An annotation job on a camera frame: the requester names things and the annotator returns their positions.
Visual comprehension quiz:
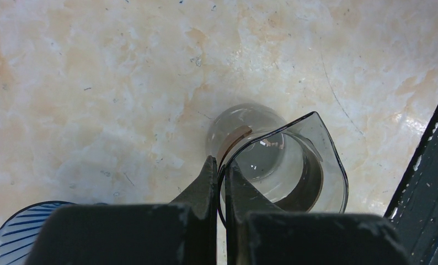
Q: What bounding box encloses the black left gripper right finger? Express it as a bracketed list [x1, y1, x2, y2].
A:
[225, 163, 409, 264]

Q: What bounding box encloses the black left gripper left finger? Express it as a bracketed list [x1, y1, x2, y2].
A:
[25, 156, 218, 264]

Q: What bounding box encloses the clear glass carafe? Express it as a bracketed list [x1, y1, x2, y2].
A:
[206, 103, 349, 214]

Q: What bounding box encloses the blue glass dripper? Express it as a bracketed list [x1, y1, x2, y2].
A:
[0, 201, 72, 265]

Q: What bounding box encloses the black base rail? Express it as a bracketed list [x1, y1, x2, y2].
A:
[384, 105, 438, 264]

